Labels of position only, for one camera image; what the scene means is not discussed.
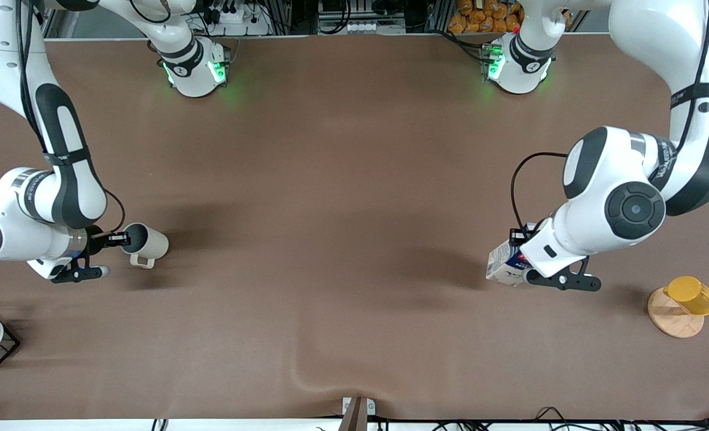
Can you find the yellow plastic cup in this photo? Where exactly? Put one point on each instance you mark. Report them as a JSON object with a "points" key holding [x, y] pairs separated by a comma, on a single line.
{"points": [[692, 295]]}

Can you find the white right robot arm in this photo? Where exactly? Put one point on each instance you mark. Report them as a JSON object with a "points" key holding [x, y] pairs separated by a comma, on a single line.
{"points": [[31, 197]]}

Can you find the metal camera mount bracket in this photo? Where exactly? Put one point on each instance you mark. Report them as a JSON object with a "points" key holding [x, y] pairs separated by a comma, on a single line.
{"points": [[357, 410]]}

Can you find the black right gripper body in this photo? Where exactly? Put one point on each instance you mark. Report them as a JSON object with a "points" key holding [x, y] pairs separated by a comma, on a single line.
{"points": [[95, 240]]}

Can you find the aluminium frame profile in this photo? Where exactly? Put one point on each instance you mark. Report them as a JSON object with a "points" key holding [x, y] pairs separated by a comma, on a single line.
{"points": [[52, 27]]}

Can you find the white power strip with plugs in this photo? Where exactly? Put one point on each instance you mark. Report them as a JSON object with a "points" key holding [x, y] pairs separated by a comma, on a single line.
{"points": [[237, 24]]}

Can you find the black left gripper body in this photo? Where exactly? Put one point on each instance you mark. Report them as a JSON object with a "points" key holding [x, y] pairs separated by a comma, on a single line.
{"points": [[517, 234]]}

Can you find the blue white milk carton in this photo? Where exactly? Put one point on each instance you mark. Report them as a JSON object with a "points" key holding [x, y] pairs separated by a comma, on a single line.
{"points": [[504, 263]]}

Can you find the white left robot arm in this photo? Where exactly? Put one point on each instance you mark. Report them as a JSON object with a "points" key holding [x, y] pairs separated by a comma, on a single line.
{"points": [[689, 60]]}

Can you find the bag of orange buns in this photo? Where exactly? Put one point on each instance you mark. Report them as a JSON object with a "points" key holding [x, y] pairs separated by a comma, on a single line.
{"points": [[480, 18]]}

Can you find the round wooden stand base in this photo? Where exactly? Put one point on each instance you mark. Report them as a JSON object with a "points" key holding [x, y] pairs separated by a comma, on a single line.
{"points": [[671, 323]]}

